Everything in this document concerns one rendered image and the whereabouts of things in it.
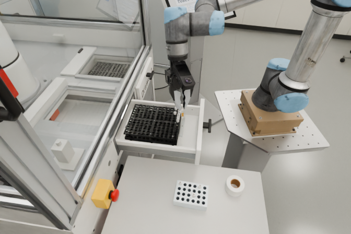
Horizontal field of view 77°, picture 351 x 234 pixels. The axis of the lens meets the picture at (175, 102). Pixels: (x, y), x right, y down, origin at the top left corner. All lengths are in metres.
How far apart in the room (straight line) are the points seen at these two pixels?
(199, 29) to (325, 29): 0.38
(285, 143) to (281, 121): 0.11
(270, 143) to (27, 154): 0.97
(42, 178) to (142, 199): 0.47
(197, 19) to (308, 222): 1.58
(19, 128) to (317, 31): 0.81
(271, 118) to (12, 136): 0.96
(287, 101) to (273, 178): 1.14
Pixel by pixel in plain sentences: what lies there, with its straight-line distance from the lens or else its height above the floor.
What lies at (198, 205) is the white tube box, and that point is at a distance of 0.89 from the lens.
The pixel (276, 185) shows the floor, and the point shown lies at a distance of 1.96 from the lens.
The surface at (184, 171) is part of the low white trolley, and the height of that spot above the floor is 0.76.
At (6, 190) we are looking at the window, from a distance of 0.68.
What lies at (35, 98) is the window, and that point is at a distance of 0.53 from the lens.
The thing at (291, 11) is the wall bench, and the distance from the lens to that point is 3.87.
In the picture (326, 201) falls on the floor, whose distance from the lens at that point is 2.07.
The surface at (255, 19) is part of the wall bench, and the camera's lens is 3.85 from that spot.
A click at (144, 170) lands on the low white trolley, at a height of 0.76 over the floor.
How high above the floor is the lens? 1.62
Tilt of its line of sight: 43 degrees down
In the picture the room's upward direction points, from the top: straight up
